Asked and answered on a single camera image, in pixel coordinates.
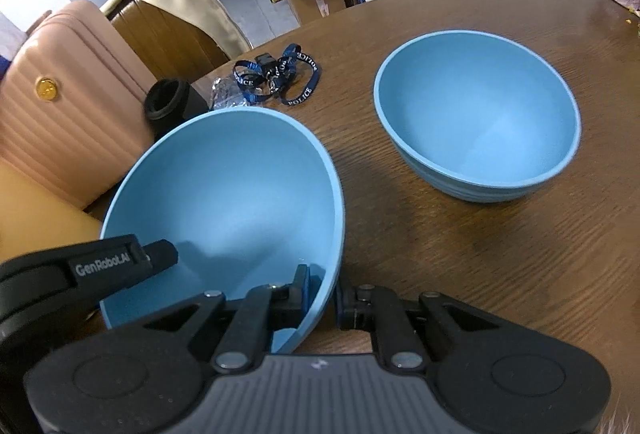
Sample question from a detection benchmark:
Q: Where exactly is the clear plastic bag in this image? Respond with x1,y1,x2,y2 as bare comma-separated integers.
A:
209,75,249,111

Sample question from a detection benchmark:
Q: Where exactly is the black cup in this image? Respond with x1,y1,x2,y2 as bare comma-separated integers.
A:
145,79,208,136

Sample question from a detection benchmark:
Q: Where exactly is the blue lanyard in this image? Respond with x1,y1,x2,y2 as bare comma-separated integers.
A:
233,43,321,106

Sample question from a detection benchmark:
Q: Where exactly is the large blue bowl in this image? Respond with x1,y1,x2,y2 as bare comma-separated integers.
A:
373,30,582,204
99,108,346,355

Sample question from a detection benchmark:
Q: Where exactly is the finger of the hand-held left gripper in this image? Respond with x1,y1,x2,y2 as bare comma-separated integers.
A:
142,239,179,269

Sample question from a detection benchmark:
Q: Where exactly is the yellow cylindrical container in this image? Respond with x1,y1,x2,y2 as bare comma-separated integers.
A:
0,159,103,265

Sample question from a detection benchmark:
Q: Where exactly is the wooden chair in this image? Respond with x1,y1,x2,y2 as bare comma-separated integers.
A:
107,0,236,86

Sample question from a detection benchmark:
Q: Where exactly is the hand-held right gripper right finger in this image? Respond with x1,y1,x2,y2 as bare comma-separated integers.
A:
336,283,503,374

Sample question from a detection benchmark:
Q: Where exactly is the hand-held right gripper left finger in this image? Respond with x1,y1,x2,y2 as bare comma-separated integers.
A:
144,263,311,374

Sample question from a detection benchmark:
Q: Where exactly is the pink suitcase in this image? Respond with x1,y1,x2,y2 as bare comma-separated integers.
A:
0,0,158,210

